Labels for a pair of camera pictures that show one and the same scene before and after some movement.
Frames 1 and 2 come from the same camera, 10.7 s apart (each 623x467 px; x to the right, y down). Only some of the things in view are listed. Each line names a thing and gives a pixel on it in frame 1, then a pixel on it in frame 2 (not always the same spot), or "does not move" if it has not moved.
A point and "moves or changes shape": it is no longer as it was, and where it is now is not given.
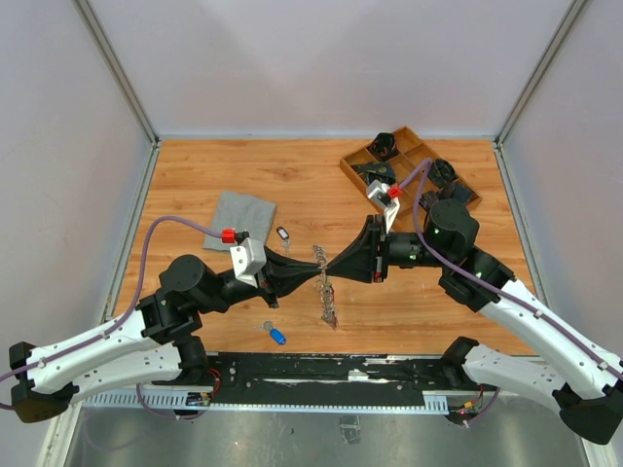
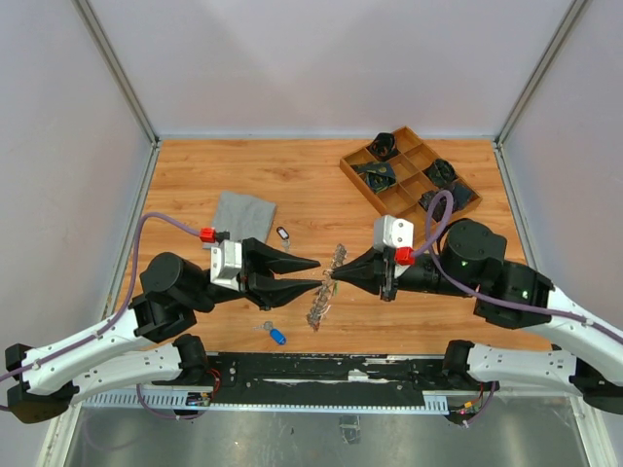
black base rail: (300, 383) does not move
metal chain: (327, 292) moves or changes shape
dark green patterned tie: (383, 172) does not move
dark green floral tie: (441, 172) does not move
